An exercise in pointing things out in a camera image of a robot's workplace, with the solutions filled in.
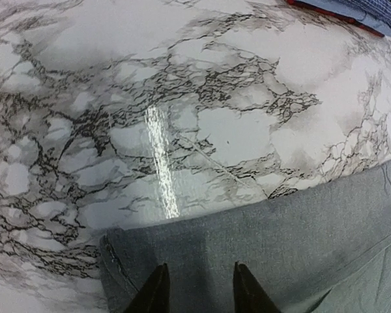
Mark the red plaid folded shirt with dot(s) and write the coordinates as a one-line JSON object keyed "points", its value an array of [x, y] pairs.
{"points": [[346, 19]]}

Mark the grey long sleeve shirt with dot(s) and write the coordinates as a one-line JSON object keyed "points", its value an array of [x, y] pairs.
{"points": [[324, 249]]}

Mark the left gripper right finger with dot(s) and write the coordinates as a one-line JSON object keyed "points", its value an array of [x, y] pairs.
{"points": [[248, 294]]}

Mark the blue checked folded shirt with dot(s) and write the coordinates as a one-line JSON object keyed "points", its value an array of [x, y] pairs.
{"points": [[374, 14]]}

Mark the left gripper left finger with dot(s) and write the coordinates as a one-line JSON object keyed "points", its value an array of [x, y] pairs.
{"points": [[154, 296]]}

